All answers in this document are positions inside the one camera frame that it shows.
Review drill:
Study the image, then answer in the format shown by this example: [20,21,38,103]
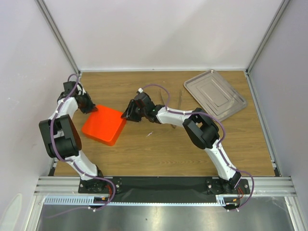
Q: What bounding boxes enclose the aluminium frame rail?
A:
[253,177,297,197]

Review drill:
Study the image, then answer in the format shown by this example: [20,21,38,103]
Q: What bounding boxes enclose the metal tray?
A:
[183,70,247,121]

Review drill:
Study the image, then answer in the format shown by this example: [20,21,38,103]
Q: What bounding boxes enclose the metal tongs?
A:
[158,88,183,129]

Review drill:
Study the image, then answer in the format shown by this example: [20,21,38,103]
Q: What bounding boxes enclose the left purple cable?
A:
[44,74,117,218]

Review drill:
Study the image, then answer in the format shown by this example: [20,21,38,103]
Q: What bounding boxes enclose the orange box lid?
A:
[81,104,127,143]

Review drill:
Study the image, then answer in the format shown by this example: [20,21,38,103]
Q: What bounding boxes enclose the orange compartment chocolate box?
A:
[81,122,126,146]

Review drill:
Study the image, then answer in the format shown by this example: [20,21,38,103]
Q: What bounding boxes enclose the grey cable duct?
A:
[44,195,240,206]

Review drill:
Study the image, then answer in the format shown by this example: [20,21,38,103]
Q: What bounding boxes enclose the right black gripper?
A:
[121,100,147,123]

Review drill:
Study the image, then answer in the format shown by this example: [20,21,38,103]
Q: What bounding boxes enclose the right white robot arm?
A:
[121,92,242,193]

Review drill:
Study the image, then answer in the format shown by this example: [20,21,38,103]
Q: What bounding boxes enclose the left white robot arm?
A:
[39,81,106,193]

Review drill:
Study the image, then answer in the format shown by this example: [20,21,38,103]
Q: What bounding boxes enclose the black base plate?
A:
[78,176,250,195]

